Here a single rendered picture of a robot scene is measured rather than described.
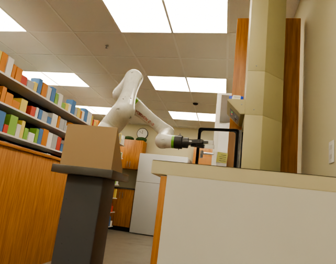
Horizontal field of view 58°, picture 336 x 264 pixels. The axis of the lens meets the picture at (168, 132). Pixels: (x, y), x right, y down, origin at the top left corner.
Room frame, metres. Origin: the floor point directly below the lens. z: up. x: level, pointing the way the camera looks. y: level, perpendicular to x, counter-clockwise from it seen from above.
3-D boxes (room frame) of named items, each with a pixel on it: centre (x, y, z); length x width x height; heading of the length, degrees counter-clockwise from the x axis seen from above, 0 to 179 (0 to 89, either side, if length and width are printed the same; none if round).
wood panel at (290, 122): (2.19, -0.70, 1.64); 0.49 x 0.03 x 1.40; 78
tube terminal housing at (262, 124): (1.97, -0.62, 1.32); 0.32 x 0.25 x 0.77; 168
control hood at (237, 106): (2.01, -0.45, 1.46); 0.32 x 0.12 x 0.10; 168
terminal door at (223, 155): (2.20, -0.37, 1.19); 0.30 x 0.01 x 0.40; 71
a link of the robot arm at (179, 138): (2.07, -0.08, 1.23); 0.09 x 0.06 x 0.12; 168
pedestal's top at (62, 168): (1.68, 0.38, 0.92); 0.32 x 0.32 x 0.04; 81
